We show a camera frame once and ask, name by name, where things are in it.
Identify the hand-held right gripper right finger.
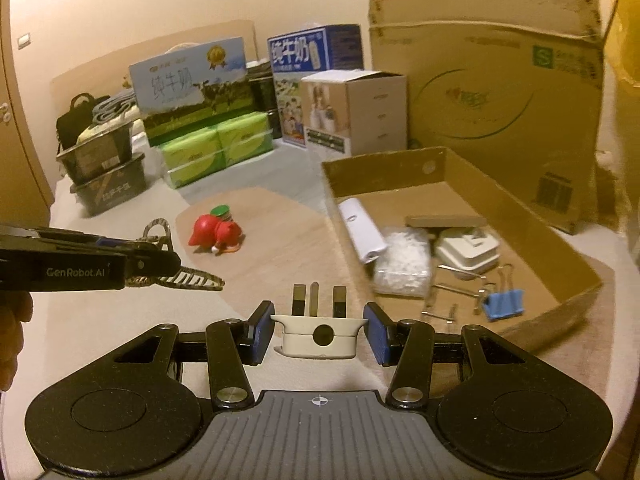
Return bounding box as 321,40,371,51
363,301,531,408

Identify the red toy with green cap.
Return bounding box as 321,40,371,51
189,205,246,255

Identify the white rectangular case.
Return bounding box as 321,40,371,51
337,198,388,264

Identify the large cardboard box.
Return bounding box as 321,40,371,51
368,0,623,235

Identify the yellow cardboard box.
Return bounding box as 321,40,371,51
602,0,640,83

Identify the blue binder clip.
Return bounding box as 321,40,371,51
482,264,525,322

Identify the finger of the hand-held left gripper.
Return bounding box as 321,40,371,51
0,225,168,257
122,249,182,287

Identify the black box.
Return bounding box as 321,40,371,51
245,61,277,128

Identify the beige three-pin plug adapter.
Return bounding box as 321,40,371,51
270,284,365,359

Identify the shallow cardboard box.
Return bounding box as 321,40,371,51
321,146,603,356

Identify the gold box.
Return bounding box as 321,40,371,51
405,215,488,231

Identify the grey webbing strap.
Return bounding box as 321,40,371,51
91,89,138,125

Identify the person's left hand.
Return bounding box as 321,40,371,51
0,291,34,392

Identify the dark printed storage box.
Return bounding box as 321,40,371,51
56,120,132,183
70,154,147,217

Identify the white humidifier product box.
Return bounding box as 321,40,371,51
300,70,408,157

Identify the silver wire clip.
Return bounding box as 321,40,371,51
421,282,488,322
437,262,490,281

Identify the white two-pin charger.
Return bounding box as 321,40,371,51
434,227,501,281

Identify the clear floss pick box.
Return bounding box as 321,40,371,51
372,226,433,296

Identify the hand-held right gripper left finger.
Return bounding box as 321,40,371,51
114,301,276,408

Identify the green tissue pack bundle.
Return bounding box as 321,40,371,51
159,111,275,190

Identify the green landscape milk box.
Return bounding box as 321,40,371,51
129,36,251,146

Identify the blue milk carton box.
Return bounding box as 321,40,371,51
267,24,364,148

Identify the wooden cabinet door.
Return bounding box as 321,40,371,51
0,0,55,213

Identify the black bag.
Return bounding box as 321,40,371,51
56,94,112,153

